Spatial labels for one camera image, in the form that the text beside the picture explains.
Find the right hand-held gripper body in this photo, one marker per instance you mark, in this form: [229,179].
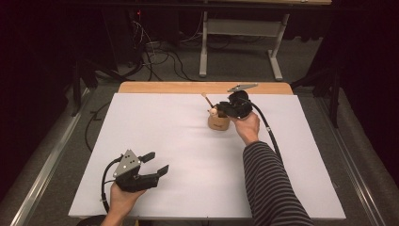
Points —
[240,105]

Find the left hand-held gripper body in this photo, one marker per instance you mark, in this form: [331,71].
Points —
[131,177]

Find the tan pen holder with bear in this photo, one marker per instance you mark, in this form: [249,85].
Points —
[218,122]

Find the person's left hand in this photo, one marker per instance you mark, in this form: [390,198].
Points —
[124,199]

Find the person's right hand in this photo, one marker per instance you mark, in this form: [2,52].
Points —
[247,128]

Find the white table board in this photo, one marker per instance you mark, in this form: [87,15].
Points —
[188,150]

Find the wooden table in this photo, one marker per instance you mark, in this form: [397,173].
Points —
[175,87]

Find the black floor stand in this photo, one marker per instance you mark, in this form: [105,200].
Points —
[84,81]
[329,84]

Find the white metal desk frame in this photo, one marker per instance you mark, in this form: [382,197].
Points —
[241,28]

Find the aluminium floor rail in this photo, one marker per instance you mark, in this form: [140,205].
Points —
[354,175]
[44,169]

